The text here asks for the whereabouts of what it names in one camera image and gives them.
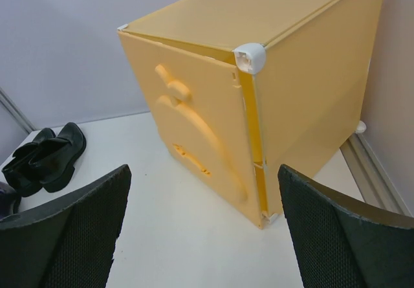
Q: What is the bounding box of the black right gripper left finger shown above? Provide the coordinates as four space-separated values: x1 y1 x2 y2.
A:
1 164 132 287

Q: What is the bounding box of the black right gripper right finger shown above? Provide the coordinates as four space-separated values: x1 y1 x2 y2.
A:
278 164 413 287

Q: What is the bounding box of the yellow cabinet door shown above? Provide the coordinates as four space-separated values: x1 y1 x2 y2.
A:
118 32 261 226

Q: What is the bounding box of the black leather shoe right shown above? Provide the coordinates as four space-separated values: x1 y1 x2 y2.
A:
28 122 87 193

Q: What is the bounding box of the black leather shoe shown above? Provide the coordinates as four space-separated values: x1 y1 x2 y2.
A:
1 127 56 197
28 122 87 193

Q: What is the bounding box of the black leather shoe left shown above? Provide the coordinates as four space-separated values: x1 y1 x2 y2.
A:
1 127 56 197

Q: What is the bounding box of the yellow plastic shoe cabinet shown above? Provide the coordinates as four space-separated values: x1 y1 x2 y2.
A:
117 0 383 228

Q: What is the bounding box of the aluminium frame post right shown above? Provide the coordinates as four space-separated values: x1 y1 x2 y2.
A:
340 121 413 217

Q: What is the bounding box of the aluminium frame post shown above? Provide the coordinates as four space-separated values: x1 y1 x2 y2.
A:
0 88 36 133
340 121 413 217

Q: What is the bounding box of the aluminium frame post left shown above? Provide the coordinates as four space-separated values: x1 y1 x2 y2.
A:
0 88 36 133

